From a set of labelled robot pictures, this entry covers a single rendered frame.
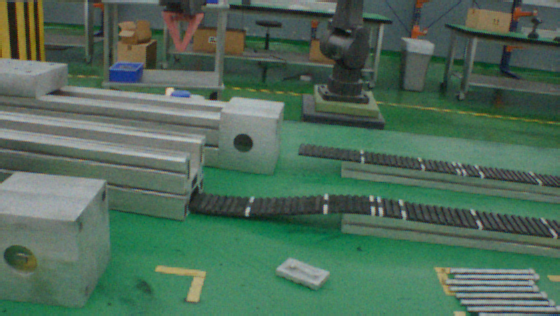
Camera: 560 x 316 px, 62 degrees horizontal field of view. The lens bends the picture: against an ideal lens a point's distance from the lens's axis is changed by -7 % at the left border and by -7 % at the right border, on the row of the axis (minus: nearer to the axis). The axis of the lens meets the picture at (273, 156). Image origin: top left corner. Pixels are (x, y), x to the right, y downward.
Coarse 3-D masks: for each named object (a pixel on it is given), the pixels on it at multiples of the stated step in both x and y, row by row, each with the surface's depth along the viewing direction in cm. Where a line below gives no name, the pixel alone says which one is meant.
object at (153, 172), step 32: (0, 128) 69; (32, 128) 68; (64, 128) 68; (96, 128) 67; (128, 128) 68; (0, 160) 62; (32, 160) 62; (64, 160) 61; (96, 160) 62; (128, 160) 60; (160, 160) 59; (192, 160) 67; (128, 192) 61; (160, 192) 62
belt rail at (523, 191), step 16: (352, 176) 80; (368, 176) 80; (384, 176) 80; (400, 176) 80; (416, 176) 80; (432, 176) 79; (448, 176) 78; (464, 176) 78; (480, 192) 79; (496, 192) 78; (512, 192) 78; (528, 192) 78; (544, 192) 78
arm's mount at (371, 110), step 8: (320, 96) 123; (320, 104) 118; (328, 104) 118; (336, 104) 118; (344, 104) 119; (352, 104) 120; (360, 104) 121; (368, 104) 121; (376, 104) 122; (336, 112) 119; (344, 112) 119; (352, 112) 119; (360, 112) 118; (368, 112) 118; (376, 112) 118
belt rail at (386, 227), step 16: (352, 224) 63; (368, 224) 63; (384, 224) 62; (400, 224) 62; (416, 224) 61; (432, 224) 61; (416, 240) 62; (432, 240) 62; (448, 240) 61; (464, 240) 61; (480, 240) 61; (496, 240) 61; (512, 240) 61; (528, 240) 60; (544, 240) 60
